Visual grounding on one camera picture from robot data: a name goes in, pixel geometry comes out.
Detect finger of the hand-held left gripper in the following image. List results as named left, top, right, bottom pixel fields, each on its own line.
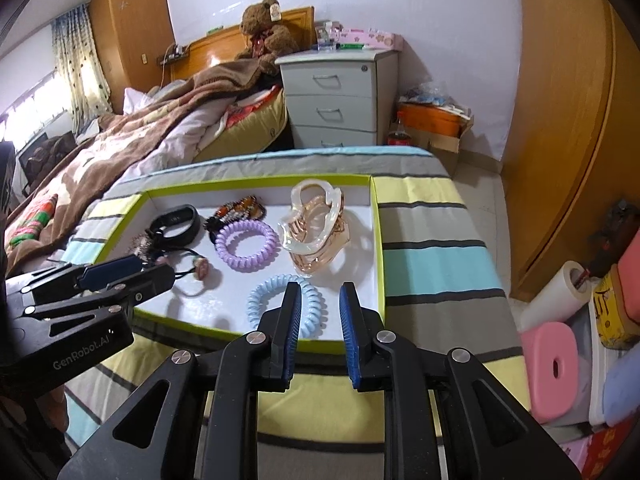
left=22, top=264, right=177, bottom=322
left=20, top=254, right=144, bottom=297

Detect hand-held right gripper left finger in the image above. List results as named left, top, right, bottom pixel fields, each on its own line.
left=57, top=281, right=303, bottom=480

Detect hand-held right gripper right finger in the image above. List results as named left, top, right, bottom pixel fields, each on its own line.
left=339, top=281, right=583, bottom=480

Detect blue spiral hair tie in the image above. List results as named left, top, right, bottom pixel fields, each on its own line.
left=247, top=274, right=326, bottom=341

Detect black hair tie with ornament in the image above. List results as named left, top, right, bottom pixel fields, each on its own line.
left=165, top=247, right=221, bottom=297

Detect green cardboard tray box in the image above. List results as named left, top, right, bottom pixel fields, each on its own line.
left=127, top=174, right=388, bottom=343

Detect purple spiral hair tie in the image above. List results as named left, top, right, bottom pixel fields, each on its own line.
left=215, top=220, right=281, bottom=273

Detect brown amber bead bracelet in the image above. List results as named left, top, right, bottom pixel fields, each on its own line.
left=206, top=197, right=266, bottom=233

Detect person's left forearm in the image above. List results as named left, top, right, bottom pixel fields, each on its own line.
left=30, top=385, right=68, bottom=436

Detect black smart band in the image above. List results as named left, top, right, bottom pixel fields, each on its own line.
left=145, top=204, right=203, bottom=246

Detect clear pink hair claw clip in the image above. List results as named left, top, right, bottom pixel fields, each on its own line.
left=277, top=180, right=353, bottom=278

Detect striped bed sheet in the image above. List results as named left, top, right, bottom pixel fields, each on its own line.
left=62, top=146, right=531, bottom=480

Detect black monitor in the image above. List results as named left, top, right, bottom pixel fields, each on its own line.
left=17, top=132, right=78, bottom=196

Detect brown patterned blanket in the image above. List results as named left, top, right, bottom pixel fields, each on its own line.
left=5, top=57, right=266, bottom=266

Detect pink plastic stool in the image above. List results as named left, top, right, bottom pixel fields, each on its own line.
left=520, top=321, right=593, bottom=423

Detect olive and red pillow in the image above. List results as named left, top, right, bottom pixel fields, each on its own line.
left=197, top=85, right=288, bottom=163

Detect dotted window curtain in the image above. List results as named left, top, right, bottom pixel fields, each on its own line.
left=50, top=4, right=113, bottom=133

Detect white paper roll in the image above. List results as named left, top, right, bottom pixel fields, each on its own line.
left=520, top=260, right=596, bottom=333

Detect cola bottle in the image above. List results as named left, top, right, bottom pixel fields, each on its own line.
left=387, top=112, right=412, bottom=147

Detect brown cardboard box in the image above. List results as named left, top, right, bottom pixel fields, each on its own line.
left=425, top=115, right=476, bottom=178

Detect power strip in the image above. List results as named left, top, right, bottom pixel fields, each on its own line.
left=157, top=44, right=191, bottom=66

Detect orange storage box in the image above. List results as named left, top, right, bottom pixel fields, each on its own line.
left=397, top=102, right=463, bottom=138

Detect tall wooden wardrobe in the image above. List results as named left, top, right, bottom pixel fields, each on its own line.
left=89, top=0, right=176, bottom=116

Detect grey drawer nightstand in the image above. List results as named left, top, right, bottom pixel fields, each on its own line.
left=275, top=47, right=401, bottom=150

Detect wooden bed headboard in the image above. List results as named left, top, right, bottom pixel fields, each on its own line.
left=160, top=6, right=316, bottom=86

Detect white plastic bin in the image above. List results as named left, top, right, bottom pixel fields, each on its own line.
left=587, top=305, right=621, bottom=426

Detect plastic bag of packets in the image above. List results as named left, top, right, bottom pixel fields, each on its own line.
left=402, top=82, right=471, bottom=116

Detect yellow printed box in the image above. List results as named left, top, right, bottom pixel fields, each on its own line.
left=592, top=265, right=640, bottom=351

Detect dark brown tool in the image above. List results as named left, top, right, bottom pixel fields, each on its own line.
left=587, top=199, right=631, bottom=278

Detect pale blue cloth bundle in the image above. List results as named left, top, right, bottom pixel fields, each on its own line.
left=602, top=355, right=640, bottom=426

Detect red floral box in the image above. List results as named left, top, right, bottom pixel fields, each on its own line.
left=557, top=417, right=640, bottom=480

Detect brown teddy bear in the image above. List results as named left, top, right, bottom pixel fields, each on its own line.
left=235, top=0, right=301, bottom=78

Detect pink plastic container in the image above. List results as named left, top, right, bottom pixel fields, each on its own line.
left=617, top=227, right=640, bottom=321

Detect large wooden cabinet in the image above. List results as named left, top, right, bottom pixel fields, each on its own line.
left=500, top=0, right=640, bottom=306

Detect pink floral box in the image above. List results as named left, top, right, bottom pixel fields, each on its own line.
left=340, top=27, right=405, bottom=52

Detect clear glass bottles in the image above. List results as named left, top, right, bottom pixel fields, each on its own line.
left=315, top=21, right=342, bottom=52

